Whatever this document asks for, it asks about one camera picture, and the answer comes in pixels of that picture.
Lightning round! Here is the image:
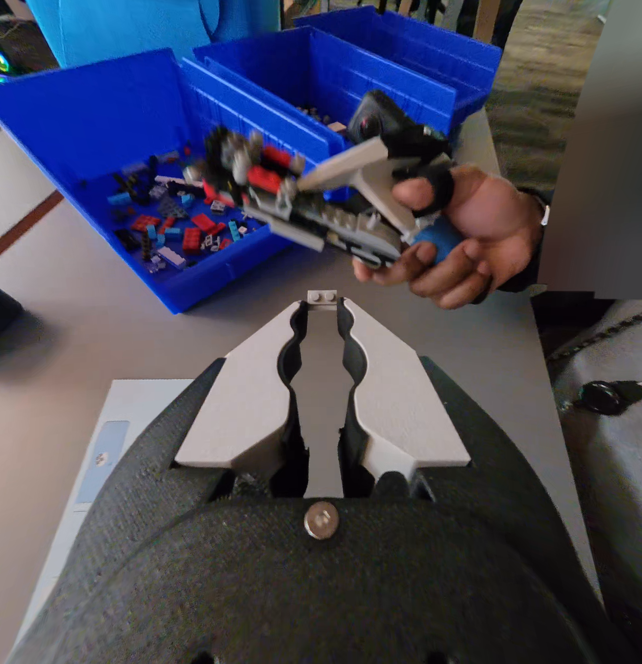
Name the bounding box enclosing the person's right hand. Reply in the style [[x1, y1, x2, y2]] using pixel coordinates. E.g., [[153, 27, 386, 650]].
[[352, 165, 544, 310]]

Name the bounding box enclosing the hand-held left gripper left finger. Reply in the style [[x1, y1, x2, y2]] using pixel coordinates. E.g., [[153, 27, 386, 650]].
[[174, 300, 309, 496]]

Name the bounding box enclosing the grey desk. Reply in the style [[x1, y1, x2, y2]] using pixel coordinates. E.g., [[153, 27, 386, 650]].
[[0, 106, 604, 664]]

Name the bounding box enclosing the person's grey hoodie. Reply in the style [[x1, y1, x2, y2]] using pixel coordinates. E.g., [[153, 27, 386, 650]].
[[545, 300, 642, 664]]

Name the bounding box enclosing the black strap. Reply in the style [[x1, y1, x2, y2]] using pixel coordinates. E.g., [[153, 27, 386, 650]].
[[572, 379, 642, 417]]

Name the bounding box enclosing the printed instruction sheet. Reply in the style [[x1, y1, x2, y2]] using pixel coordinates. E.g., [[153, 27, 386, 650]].
[[12, 379, 195, 652]]

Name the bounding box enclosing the small heap of toy bricks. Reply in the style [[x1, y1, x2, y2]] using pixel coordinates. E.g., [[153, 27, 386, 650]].
[[294, 104, 349, 137]]

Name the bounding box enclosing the black white drawstring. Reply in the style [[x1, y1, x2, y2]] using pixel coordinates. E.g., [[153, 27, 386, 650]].
[[547, 307, 642, 364]]

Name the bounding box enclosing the blue felt bag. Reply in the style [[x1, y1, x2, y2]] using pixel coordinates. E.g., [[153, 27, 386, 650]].
[[25, 0, 281, 69]]

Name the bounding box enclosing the grey toy brick vehicle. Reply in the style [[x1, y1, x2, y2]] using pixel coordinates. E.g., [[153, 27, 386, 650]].
[[202, 126, 406, 269]]

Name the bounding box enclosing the pile of toy bricks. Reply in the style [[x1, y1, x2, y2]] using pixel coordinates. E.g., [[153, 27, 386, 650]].
[[78, 142, 270, 274]]

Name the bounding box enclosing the black digital timer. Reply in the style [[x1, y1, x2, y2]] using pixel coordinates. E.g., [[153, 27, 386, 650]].
[[0, 282, 25, 344]]

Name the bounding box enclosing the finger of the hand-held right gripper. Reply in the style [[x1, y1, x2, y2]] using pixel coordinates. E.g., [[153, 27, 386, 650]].
[[296, 136, 390, 194]]

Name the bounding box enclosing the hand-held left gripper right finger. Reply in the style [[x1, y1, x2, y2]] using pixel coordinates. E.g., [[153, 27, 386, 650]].
[[338, 298, 472, 495]]

